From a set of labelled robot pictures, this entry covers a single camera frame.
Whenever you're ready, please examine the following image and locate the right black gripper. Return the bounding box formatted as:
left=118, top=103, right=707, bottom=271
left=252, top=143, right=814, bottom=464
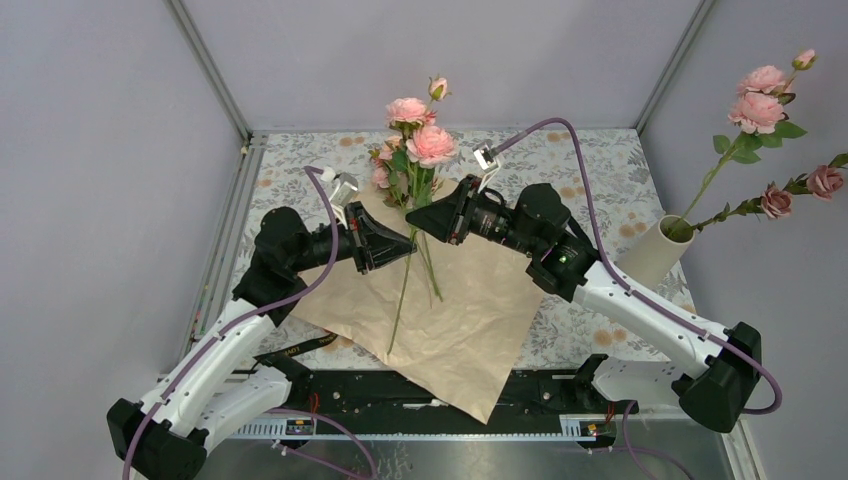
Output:
left=405, top=174, right=540, bottom=257

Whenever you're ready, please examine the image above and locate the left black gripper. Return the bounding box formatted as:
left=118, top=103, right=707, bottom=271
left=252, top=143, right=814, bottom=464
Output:
left=290, top=202, right=418, bottom=274

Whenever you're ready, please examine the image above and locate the light pink rose stem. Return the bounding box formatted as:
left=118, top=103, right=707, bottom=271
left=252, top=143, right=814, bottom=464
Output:
left=385, top=74, right=460, bottom=357

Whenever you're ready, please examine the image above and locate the peach paper flower bouquet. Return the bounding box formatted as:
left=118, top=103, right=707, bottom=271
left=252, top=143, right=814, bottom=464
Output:
left=291, top=177, right=551, bottom=425

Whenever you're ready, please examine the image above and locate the large pink rose stem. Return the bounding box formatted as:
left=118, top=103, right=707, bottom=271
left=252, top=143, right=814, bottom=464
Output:
left=679, top=49, right=818, bottom=222

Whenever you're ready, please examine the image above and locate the dusty mauve rose stem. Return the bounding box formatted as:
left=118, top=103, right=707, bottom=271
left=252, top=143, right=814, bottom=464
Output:
left=663, top=152, right=847, bottom=242

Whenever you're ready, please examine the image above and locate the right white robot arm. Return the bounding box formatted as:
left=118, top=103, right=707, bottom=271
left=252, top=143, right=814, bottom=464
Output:
left=406, top=175, right=764, bottom=433

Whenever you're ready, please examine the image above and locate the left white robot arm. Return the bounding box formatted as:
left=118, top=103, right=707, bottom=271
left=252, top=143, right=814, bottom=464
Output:
left=107, top=202, right=417, bottom=479

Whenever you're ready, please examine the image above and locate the beige cylindrical vase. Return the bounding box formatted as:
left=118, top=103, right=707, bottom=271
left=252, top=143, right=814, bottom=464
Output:
left=616, top=215, right=695, bottom=290

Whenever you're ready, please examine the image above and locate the peach orange rose stem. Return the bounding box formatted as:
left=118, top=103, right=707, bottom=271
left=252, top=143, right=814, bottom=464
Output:
left=369, top=135, right=443, bottom=216

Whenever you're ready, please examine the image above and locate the floral patterned table mat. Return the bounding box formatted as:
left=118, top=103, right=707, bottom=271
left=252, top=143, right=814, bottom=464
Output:
left=231, top=129, right=664, bottom=369

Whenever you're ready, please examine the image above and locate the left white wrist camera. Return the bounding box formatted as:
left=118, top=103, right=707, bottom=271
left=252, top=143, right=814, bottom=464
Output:
left=320, top=167, right=359, bottom=223

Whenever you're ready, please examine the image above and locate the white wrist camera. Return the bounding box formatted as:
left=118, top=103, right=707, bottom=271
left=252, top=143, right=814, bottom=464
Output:
left=320, top=167, right=359, bottom=223
left=472, top=140, right=502, bottom=193

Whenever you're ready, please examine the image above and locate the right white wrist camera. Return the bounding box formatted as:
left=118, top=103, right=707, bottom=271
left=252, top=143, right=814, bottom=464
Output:
left=472, top=140, right=502, bottom=193

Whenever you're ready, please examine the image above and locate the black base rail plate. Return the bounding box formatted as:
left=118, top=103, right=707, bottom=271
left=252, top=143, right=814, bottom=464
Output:
left=291, top=368, right=641, bottom=439

